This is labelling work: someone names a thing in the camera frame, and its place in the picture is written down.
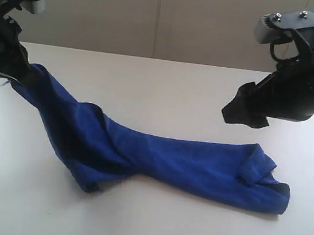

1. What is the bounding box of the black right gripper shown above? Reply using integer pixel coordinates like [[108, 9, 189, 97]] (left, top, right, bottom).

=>
[[219, 17, 314, 136]]

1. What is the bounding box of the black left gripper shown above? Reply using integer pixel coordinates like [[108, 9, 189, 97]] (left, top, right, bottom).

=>
[[0, 34, 47, 87]]

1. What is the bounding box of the blue towel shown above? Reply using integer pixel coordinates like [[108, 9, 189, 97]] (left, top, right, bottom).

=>
[[11, 71, 290, 215]]

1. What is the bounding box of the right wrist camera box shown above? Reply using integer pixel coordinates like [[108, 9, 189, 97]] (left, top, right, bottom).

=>
[[253, 10, 314, 44]]

